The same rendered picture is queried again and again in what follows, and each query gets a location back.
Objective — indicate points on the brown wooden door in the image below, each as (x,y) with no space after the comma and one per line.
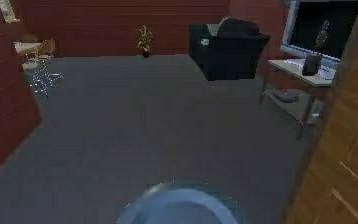
(340,143)

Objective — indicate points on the silver framed television set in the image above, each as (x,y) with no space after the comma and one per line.
(323,30)

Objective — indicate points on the dark grey flat box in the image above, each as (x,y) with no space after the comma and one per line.
(286,96)

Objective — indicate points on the black armchair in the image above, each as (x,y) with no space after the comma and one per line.
(233,55)

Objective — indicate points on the tan wooden chair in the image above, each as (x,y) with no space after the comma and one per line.
(47,48)

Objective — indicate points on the white low table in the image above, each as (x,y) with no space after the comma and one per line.
(298,71)

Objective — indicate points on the dark pot with dry plant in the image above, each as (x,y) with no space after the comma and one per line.
(312,63)

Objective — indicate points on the white small object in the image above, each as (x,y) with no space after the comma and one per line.
(204,42)

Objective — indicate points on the green potted house plant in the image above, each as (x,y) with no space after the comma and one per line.
(144,41)

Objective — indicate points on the framed wall picture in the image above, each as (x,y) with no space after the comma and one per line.
(7,10)

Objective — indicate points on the blue round bowl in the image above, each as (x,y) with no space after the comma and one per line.
(178,206)

